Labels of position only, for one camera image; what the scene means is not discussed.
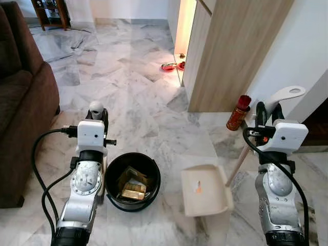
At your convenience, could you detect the large red bowl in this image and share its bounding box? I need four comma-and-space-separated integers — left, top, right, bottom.
160, 63, 178, 73

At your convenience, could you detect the gold cardboard box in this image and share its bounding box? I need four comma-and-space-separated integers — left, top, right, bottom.
121, 181, 147, 201

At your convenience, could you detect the cream long-handled dustpan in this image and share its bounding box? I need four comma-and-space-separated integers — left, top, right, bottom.
181, 86, 307, 218

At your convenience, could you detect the black plastic bucket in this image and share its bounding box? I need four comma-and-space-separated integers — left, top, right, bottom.
105, 152, 162, 212

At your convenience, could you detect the brown fabric sofa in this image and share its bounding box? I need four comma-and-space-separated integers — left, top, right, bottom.
0, 0, 61, 209

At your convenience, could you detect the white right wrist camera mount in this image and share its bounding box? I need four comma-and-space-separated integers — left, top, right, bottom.
258, 119, 310, 154

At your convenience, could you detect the light wooden cabinet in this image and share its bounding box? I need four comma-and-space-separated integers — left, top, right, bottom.
182, 0, 296, 113

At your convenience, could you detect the brown cardboard piece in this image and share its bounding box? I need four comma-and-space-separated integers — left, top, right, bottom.
117, 166, 151, 190

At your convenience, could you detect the red spray bottle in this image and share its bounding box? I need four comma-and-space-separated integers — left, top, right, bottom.
227, 95, 252, 132

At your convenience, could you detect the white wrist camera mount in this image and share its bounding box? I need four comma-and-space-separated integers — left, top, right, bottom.
77, 119, 107, 155
258, 119, 310, 154

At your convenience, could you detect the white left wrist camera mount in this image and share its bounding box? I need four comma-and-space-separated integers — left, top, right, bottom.
77, 119, 107, 155

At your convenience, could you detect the dark wooden furniture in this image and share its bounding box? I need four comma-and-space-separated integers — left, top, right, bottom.
301, 99, 328, 147

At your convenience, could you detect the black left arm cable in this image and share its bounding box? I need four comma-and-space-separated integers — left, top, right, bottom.
31, 126, 78, 239

